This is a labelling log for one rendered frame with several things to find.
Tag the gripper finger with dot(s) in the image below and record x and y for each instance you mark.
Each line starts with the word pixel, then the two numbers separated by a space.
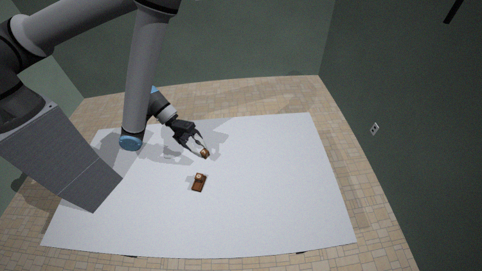
pixel 189 146
pixel 198 138

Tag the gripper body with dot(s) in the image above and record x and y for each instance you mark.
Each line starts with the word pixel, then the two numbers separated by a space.
pixel 178 134

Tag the brown cube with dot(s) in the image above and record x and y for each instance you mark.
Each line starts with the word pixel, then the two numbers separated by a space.
pixel 205 153
pixel 199 177

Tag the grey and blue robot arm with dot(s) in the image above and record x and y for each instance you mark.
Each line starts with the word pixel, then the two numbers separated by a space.
pixel 26 40

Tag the brown wooden tray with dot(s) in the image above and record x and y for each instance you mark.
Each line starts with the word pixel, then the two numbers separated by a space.
pixel 197 186

